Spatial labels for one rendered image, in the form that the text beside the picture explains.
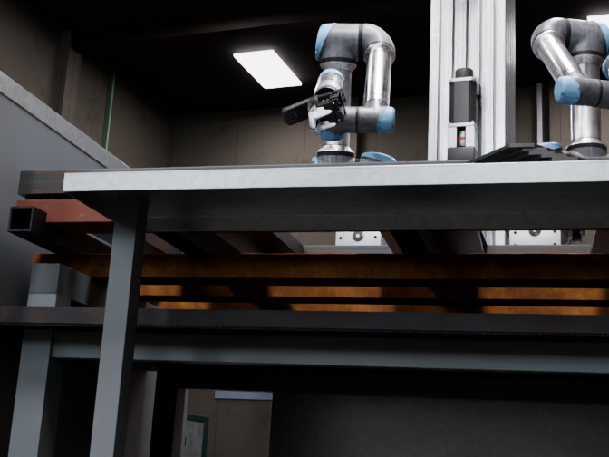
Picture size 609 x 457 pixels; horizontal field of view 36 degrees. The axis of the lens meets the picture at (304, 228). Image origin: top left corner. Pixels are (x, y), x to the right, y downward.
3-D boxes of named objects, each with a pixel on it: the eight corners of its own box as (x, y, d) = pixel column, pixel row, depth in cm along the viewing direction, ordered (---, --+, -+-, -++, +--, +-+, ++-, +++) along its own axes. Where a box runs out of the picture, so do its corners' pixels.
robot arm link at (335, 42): (358, 194, 285) (362, 18, 288) (309, 193, 287) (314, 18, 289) (360, 198, 297) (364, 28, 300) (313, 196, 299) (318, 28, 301)
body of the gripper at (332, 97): (336, 96, 240) (340, 80, 251) (305, 104, 242) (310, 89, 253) (345, 122, 243) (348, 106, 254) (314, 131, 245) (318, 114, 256)
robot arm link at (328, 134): (355, 143, 265) (355, 107, 260) (316, 142, 266) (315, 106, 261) (357, 132, 272) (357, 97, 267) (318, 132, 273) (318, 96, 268)
